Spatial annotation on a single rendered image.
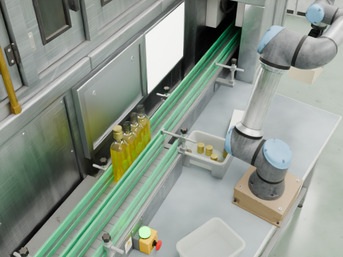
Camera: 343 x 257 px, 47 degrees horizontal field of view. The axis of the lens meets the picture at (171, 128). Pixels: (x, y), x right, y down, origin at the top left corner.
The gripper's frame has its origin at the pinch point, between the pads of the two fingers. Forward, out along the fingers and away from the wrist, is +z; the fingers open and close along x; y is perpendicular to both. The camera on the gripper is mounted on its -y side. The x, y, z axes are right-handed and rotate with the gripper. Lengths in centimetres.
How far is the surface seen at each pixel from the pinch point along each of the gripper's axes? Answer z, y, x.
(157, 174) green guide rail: 19, -87, 26
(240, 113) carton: 29.4, -18.1, 23.3
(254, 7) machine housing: -12.8, 17.5, 39.2
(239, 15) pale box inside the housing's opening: -2, 26, 51
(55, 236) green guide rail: 17, -132, 35
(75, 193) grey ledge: 24, -111, 49
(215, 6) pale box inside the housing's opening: -4, 25, 67
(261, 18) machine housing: -7.3, 18.3, 34.7
